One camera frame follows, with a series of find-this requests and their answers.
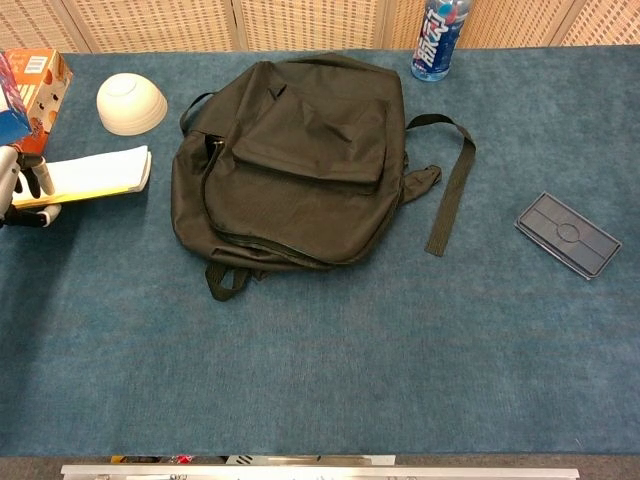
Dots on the aluminium profile rail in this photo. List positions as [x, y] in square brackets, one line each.
[320, 473]

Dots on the white upturned bowl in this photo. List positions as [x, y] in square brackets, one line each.
[131, 102]

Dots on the white book with yellow band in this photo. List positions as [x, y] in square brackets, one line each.
[100, 172]

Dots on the orange cardboard carton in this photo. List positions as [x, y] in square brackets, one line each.
[50, 95]

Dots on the rattan folding screen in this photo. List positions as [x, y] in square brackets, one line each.
[310, 22]

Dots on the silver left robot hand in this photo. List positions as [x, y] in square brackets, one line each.
[7, 175]

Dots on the black fabric backpack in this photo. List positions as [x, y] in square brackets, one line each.
[300, 165]

